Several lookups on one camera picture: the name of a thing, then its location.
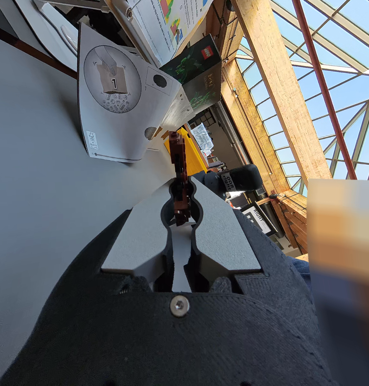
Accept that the colourful printed instruction sheet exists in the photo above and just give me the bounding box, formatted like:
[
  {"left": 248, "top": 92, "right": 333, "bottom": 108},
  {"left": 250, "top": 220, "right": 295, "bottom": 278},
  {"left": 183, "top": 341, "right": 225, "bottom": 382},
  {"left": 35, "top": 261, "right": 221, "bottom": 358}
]
[{"left": 133, "top": 0, "right": 213, "bottom": 65}]

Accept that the white curved board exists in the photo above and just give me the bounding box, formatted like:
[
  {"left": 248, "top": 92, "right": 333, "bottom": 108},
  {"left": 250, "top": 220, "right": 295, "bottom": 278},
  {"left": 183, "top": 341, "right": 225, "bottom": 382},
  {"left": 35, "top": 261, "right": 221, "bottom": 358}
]
[{"left": 14, "top": 0, "right": 81, "bottom": 71}]

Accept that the grey desk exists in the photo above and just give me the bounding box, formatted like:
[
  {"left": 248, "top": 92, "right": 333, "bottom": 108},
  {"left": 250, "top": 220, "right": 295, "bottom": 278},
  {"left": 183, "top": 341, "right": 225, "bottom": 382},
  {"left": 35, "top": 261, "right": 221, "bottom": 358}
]
[{"left": 0, "top": 26, "right": 209, "bottom": 386}]

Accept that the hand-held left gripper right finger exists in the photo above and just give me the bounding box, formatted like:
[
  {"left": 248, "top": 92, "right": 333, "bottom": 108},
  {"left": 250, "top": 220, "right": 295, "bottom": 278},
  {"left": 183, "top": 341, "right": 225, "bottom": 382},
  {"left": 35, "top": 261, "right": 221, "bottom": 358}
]
[{"left": 184, "top": 176, "right": 262, "bottom": 285}]

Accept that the brown toy brick assembly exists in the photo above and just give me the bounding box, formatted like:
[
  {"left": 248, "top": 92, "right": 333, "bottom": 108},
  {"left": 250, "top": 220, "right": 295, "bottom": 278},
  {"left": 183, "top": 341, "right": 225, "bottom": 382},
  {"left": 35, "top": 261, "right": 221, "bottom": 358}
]
[{"left": 168, "top": 130, "right": 192, "bottom": 227}]

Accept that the clear plastic storage bin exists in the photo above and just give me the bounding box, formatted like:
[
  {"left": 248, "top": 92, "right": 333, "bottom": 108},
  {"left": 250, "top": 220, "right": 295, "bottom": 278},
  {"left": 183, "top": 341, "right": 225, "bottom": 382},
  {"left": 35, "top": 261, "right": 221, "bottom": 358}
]
[{"left": 190, "top": 123, "right": 214, "bottom": 154}]

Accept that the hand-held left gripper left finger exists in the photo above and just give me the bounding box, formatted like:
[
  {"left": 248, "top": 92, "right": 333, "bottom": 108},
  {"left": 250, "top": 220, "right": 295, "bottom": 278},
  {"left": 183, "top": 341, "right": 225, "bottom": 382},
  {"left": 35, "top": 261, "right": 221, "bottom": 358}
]
[{"left": 101, "top": 178, "right": 176, "bottom": 285}]

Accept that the yellow plastic bin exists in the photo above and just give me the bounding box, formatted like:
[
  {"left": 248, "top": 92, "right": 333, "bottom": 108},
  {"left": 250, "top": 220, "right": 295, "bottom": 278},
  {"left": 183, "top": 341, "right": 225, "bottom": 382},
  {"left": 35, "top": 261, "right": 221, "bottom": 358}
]
[{"left": 163, "top": 127, "right": 209, "bottom": 178}]

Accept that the black toy set box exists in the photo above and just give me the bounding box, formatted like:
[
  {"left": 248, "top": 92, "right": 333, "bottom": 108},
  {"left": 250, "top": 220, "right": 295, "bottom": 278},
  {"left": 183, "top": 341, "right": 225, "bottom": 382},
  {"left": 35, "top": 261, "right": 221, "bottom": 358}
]
[{"left": 159, "top": 33, "right": 224, "bottom": 118}]

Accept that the white building instruction booklet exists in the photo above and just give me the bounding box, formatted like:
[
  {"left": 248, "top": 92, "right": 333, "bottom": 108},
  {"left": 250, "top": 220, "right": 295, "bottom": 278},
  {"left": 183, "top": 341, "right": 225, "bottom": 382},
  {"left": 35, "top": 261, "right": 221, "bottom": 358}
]
[{"left": 77, "top": 22, "right": 192, "bottom": 163}]

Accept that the person's dark blue clothing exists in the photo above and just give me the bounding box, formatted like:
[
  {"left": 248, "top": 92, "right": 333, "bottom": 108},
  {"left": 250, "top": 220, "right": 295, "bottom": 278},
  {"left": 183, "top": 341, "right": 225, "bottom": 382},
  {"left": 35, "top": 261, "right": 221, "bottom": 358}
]
[{"left": 282, "top": 256, "right": 308, "bottom": 302}]

